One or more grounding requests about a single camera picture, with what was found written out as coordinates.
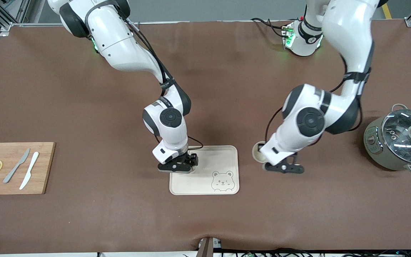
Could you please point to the small grey box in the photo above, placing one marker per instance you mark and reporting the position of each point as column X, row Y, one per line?
column 217, row 243

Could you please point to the glass pot lid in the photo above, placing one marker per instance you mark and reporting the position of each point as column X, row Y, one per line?
column 401, row 135

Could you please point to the brown table cover mat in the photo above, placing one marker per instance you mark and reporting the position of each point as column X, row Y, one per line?
column 84, row 107

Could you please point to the white tray with bear print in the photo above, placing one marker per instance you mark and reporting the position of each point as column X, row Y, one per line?
column 209, row 178

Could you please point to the grey-green cooking pot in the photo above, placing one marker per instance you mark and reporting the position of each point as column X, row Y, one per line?
column 376, row 150

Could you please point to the brown post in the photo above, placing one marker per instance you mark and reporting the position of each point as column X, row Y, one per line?
column 205, row 248

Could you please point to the white plastic knife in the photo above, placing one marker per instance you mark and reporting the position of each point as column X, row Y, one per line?
column 29, row 175

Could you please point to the wooden cutting board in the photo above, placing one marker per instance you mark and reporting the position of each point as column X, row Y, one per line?
column 41, row 178

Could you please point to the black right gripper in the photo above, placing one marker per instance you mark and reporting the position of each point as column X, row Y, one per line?
column 191, row 158

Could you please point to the white paper cup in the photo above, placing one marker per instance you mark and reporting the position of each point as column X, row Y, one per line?
column 260, row 151

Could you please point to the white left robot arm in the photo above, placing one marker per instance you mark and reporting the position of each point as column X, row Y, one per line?
column 348, row 28

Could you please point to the grey plastic knife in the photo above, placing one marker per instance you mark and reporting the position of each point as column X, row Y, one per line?
column 15, row 167

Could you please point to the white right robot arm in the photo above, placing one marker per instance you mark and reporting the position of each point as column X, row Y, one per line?
column 120, row 39

